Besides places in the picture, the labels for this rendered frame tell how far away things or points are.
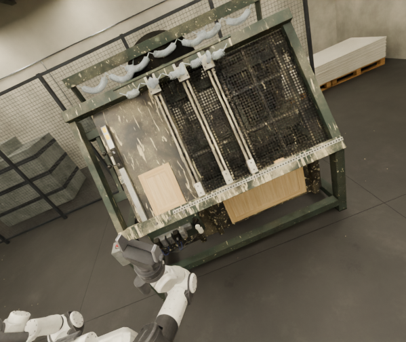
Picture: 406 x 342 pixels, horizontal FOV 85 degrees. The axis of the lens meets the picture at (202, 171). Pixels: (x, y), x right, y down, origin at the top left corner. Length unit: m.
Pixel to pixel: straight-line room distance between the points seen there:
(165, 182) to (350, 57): 5.01
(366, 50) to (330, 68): 0.79
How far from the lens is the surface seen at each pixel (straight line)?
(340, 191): 2.65
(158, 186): 2.09
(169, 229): 2.13
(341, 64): 6.02
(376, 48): 6.46
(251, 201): 2.46
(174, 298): 1.02
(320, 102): 2.30
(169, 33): 2.64
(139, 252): 0.70
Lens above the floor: 2.10
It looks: 31 degrees down
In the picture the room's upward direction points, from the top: 25 degrees counter-clockwise
